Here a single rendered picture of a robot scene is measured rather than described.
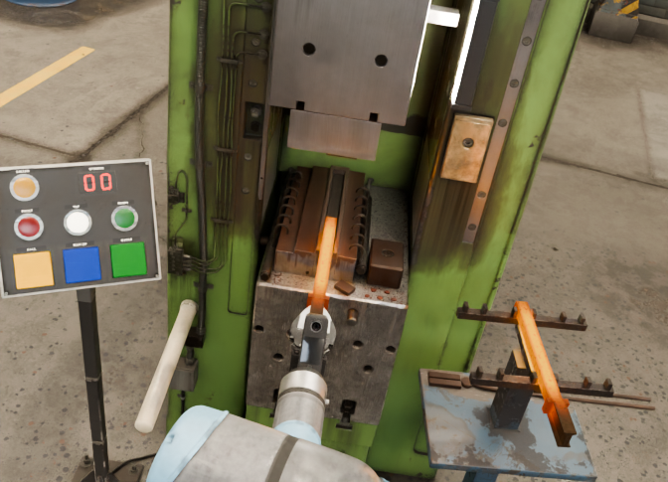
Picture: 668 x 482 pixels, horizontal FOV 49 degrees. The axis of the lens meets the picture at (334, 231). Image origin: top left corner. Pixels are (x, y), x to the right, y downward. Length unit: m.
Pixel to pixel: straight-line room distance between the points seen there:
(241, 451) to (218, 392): 1.58
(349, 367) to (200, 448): 1.16
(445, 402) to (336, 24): 0.96
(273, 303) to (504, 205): 0.63
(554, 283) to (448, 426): 1.90
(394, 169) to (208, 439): 1.49
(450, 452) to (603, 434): 1.31
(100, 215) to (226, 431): 0.95
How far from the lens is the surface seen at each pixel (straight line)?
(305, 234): 1.85
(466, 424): 1.86
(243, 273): 2.05
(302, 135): 1.62
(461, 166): 1.78
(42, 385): 2.84
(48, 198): 1.69
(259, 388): 2.05
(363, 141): 1.61
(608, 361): 3.34
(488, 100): 1.73
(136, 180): 1.70
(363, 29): 1.51
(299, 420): 1.30
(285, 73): 1.56
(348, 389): 2.01
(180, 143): 1.86
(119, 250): 1.70
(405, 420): 2.40
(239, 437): 0.83
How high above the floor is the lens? 2.07
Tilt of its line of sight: 35 degrees down
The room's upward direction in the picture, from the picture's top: 9 degrees clockwise
